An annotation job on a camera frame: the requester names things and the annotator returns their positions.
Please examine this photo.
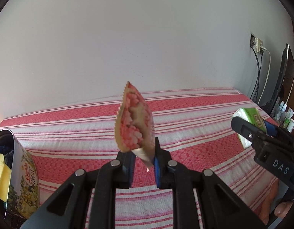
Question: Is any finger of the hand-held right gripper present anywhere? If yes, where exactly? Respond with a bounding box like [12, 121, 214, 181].
[230, 116, 266, 148]
[263, 120, 285, 138]

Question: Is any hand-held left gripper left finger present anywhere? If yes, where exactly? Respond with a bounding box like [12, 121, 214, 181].
[19, 151, 136, 229]

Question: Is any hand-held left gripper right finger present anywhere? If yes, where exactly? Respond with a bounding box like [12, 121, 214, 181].
[153, 137, 267, 229]

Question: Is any green white packet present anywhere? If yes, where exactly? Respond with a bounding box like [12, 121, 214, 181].
[232, 107, 267, 150]

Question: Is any pink flower beige packet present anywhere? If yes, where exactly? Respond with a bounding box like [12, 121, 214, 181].
[113, 81, 155, 172]

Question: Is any round metal cookie tin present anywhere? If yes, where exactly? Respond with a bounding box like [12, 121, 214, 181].
[0, 129, 41, 220]

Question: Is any yellow green scouring sponge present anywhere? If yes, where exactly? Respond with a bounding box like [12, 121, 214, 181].
[0, 154, 13, 201]

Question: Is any person's right hand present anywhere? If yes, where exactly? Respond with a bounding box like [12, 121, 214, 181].
[260, 179, 294, 226]

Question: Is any red striped tablecloth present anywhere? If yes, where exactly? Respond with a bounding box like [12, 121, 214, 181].
[0, 87, 293, 229]

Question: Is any black monitor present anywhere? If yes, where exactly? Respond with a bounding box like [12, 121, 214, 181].
[268, 43, 294, 115]

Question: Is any wooden cabinet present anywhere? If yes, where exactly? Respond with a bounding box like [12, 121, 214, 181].
[284, 24, 294, 115]

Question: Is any white cable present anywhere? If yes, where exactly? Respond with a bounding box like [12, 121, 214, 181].
[259, 48, 271, 106]

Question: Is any wall socket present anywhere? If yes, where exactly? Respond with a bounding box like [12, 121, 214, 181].
[250, 34, 266, 52]

